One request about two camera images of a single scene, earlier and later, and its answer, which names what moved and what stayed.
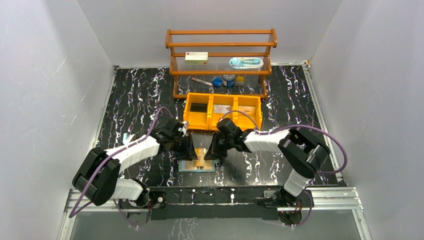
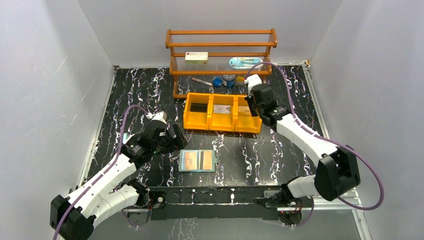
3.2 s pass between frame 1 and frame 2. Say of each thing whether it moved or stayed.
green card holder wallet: moved
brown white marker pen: stayed
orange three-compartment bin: stayed
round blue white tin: stayed
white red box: stayed
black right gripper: moved
